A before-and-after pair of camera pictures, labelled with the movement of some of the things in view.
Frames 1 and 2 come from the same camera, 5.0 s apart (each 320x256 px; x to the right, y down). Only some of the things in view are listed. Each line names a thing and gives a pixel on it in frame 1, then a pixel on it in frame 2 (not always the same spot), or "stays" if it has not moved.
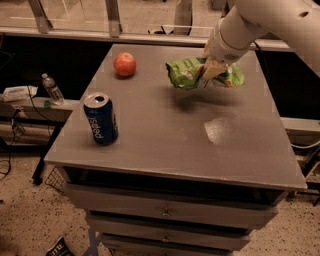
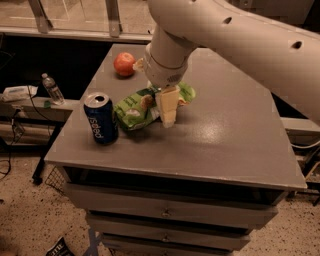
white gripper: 220,50 to 162,74
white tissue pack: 14,93 stays
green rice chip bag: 185,73 to 141,107
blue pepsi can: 100,111 stays
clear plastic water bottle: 53,90 stays
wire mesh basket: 57,180 stays
